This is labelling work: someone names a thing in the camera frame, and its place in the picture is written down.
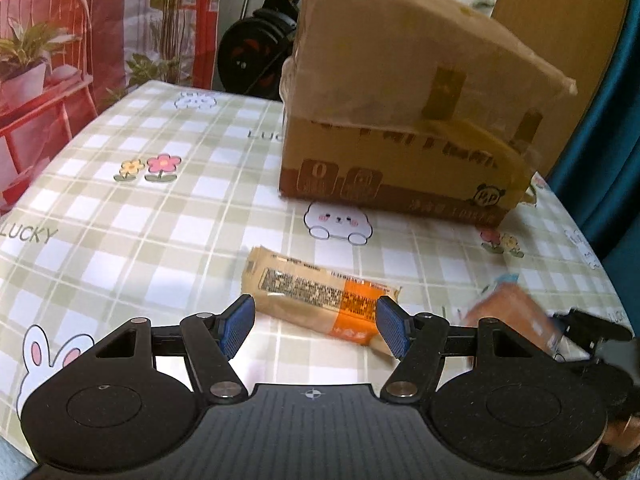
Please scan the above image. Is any wooden headboard panel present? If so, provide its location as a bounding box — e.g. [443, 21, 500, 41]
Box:
[492, 0, 629, 176]

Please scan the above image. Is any brown cardboard box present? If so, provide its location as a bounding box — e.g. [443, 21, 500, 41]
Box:
[279, 0, 577, 226]

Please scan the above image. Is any person right hand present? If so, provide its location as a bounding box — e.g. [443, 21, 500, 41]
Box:
[602, 416, 640, 457]

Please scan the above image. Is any black exercise bike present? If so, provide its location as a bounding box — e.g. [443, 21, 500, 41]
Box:
[217, 0, 299, 101]

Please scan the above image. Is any beige orange snack bar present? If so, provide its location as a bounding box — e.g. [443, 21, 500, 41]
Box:
[241, 247, 399, 356]

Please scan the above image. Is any green plaid tablecloth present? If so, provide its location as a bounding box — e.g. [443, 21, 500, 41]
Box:
[1, 82, 627, 442]

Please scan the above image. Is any teal curtain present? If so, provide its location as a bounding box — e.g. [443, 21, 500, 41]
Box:
[549, 0, 639, 312]

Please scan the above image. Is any red printed backdrop banner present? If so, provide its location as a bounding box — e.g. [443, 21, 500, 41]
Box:
[1, 0, 219, 212]

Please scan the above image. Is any orange bread pack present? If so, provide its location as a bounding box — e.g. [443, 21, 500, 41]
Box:
[461, 274, 562, 354]

